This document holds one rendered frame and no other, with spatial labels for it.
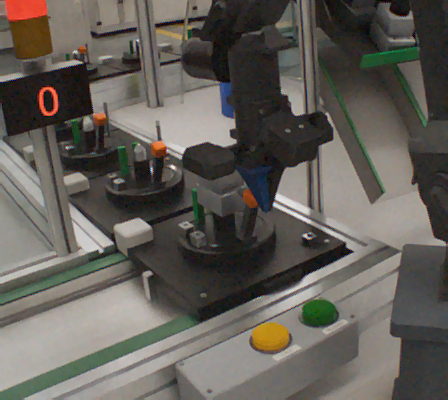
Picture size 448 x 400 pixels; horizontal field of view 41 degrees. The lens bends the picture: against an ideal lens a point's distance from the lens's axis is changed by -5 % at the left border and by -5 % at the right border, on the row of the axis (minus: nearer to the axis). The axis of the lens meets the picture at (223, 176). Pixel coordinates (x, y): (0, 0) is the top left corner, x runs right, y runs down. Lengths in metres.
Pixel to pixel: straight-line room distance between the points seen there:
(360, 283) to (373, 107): 0.32
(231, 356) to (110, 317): 0.23
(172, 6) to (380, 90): 9.15
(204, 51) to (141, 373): 0.37
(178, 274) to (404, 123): 0.45
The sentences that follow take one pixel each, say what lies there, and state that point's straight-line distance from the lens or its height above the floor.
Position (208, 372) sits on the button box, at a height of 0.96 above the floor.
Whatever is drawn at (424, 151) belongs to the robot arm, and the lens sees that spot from 0.54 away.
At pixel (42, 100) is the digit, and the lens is 0.80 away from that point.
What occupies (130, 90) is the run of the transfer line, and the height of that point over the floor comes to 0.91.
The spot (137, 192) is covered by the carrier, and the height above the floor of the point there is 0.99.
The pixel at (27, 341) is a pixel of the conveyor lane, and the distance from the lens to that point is 0.84.
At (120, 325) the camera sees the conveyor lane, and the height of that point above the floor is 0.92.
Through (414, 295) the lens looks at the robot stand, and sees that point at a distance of 0.59.
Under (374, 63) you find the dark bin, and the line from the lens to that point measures 0.88.
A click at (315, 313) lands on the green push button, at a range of 0.71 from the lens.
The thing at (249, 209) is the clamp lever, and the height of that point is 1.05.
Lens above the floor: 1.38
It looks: 22 degrees down
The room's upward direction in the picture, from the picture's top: 5 degrees counter-clockwise
